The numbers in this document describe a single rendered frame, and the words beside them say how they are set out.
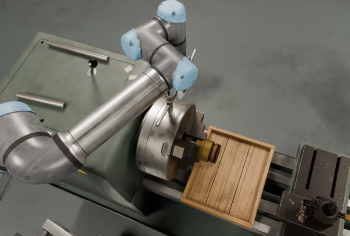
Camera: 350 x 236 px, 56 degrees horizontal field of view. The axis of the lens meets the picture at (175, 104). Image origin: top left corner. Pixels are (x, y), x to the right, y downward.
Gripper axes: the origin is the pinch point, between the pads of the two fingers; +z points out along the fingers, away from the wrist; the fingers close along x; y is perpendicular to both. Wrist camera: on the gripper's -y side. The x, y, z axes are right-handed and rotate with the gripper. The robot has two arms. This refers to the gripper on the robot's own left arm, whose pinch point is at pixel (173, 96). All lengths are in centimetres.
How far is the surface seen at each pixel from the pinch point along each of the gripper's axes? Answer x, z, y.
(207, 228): -21, 79, -13
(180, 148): -7.6, 11.6, -12.0
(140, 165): 5.6, 20.8, -19.4
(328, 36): -57, 98, 183
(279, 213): -46, 30, -13
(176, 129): -4.5, 7.2, -7.9
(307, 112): -57, 112, 107
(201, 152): -13.6, 19.4, -6.4
